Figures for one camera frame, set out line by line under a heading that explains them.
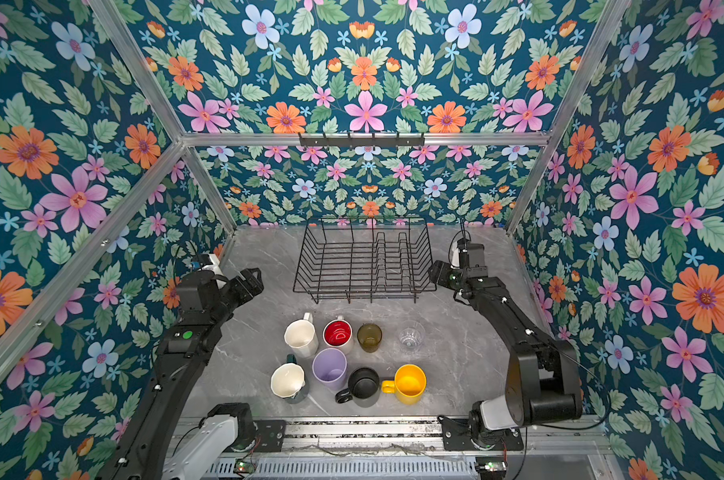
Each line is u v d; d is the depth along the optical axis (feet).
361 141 3.06
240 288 2.17
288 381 2.69
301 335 2.81
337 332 2.91
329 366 2.63
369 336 2.91
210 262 2.16
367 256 3.57
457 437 2.40
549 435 2.46
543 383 1.40
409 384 2.67
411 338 2.95
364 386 2.69
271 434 2.42
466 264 2.24
